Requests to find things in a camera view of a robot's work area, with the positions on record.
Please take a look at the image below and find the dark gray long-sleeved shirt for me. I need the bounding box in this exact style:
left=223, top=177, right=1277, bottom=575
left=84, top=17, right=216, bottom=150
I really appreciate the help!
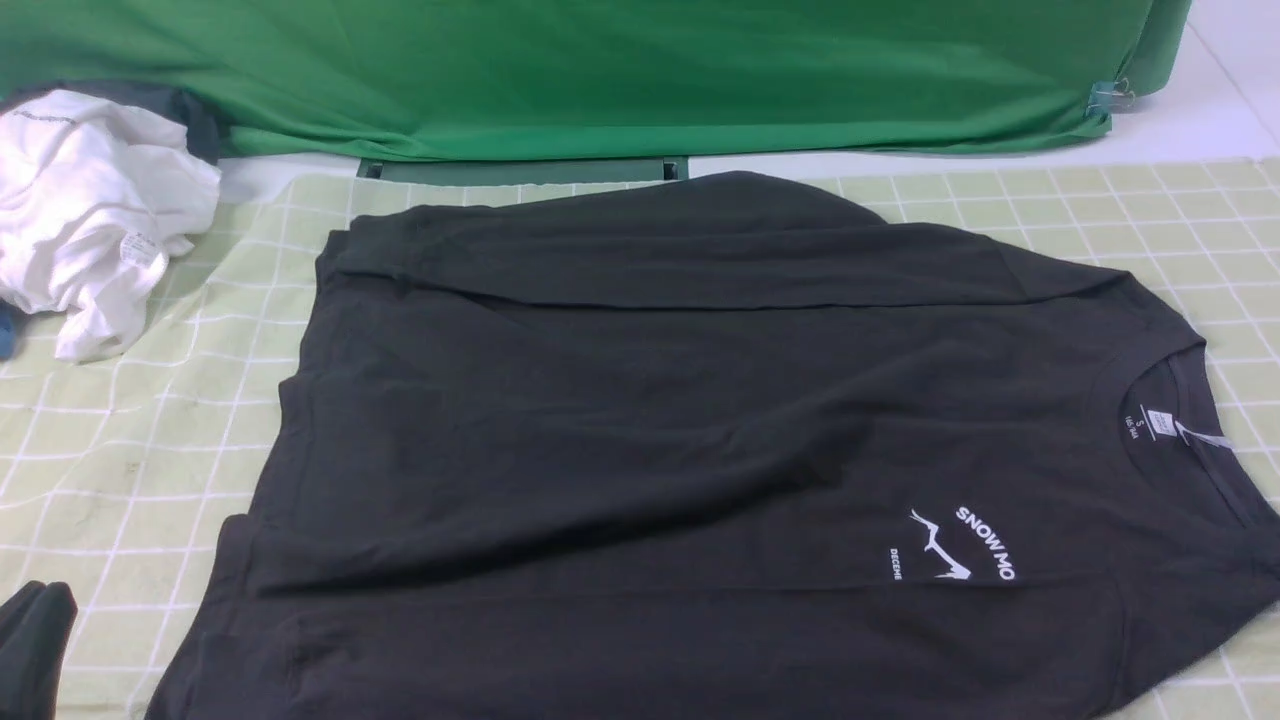
left=146, top=172, right=1277, bottom=719

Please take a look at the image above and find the dark green metal base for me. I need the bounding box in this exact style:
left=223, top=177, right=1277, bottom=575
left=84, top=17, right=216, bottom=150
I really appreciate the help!
left=356, top=156, right=689, bottom=187

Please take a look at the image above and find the light green checkered tablecloth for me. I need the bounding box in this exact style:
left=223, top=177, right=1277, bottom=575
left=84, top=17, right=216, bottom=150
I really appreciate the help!
left=1, top=158, right=1279, bottom=719

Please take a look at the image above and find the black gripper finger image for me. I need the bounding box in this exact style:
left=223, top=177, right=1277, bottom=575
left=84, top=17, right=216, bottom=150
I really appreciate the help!
left=1, top=582, right=78, bottom=719

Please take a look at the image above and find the blue object at left edge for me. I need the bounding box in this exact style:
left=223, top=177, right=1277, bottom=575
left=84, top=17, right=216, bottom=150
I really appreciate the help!
left=0, top=302, right=17, bottom=361

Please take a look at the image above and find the blue binder clip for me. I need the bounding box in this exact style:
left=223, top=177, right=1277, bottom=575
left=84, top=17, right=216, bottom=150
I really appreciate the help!
left=1085, top=77, right=1138, bottom=117

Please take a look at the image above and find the white crumpled shirt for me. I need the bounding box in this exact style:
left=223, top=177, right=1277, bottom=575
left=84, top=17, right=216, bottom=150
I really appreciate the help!
left=1, top=90, right=221, bottom=363

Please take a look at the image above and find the green backdrop cloth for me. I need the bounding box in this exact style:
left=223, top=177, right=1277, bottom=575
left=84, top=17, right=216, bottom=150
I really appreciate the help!
left=1, top=1, right=1190, bottom=161

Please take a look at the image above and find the dark gray garment behind pile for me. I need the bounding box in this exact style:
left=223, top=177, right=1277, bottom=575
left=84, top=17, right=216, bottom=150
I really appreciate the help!
left=1, top=79, right=225, bottom=165

